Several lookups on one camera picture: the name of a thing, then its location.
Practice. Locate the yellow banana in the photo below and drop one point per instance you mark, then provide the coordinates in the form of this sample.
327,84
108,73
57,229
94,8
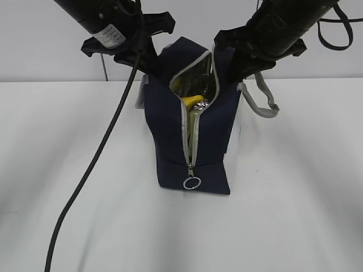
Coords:
183,90

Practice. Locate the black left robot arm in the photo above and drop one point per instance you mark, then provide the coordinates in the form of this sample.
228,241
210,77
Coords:
120,29

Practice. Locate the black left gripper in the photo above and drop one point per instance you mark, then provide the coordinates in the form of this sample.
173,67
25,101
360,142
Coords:
148,61

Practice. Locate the green lid food container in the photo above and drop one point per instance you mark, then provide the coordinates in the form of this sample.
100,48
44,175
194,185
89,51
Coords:
192,135

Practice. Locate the navy blue lunch bag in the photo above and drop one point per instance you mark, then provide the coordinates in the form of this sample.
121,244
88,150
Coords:
167,118

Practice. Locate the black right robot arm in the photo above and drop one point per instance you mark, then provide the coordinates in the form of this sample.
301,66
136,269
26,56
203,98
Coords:
273,33

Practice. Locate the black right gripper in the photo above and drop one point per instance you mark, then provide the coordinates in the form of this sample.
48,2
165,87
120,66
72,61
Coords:
249,57

